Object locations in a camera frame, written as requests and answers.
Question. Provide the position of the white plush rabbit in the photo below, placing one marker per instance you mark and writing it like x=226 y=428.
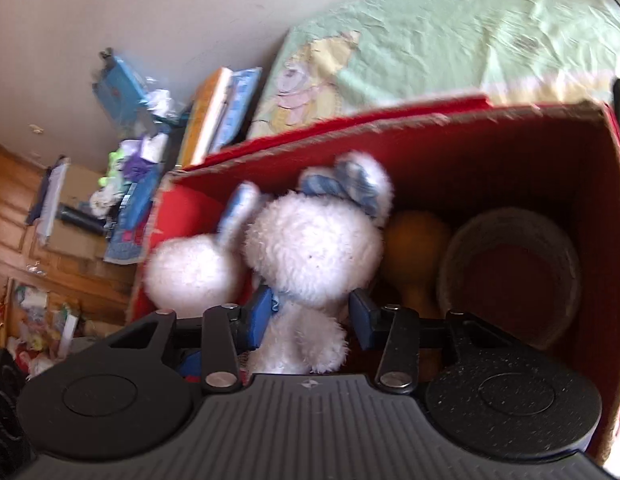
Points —
x=315 y=250

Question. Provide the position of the blue checked cloth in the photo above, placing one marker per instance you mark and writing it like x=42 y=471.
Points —
x=127 y=245

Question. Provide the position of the pile of small toys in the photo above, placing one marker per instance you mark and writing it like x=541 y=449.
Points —
x=34 y=320

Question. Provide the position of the orange book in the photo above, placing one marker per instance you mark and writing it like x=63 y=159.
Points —
x=204 y=115

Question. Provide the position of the red cardboard box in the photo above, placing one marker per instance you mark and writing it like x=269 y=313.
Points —
x=490 y=160

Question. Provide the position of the green frog toy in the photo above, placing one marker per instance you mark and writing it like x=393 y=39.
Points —
x=111 y=165

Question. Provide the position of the black cylindrical object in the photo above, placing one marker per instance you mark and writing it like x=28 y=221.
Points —
x=82 y=217

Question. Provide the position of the blue paper bag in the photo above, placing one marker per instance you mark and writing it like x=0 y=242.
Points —
x=120 y=85

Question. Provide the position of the purple toy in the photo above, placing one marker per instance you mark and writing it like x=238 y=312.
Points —
x=139 y=167

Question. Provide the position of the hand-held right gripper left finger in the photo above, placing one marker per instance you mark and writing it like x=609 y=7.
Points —
x=260 y=311

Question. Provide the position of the white paper sheets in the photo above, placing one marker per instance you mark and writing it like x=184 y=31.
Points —
x=52 y=200

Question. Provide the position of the brown cardboard box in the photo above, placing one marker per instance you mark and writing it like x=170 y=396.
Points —
x=79 y=185

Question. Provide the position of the orange rounded toy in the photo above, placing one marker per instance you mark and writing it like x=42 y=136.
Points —
x=415 y=245

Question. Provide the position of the blue patterned booklet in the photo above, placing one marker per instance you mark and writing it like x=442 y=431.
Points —
x=237 y=105

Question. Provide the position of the blue pencil case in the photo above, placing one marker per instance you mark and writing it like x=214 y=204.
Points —
x=139 y=200

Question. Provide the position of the crumpled clear plastic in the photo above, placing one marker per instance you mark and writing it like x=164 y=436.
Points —
x=159 y=104

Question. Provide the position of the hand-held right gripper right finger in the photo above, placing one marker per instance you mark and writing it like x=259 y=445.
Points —
x=366 y=321

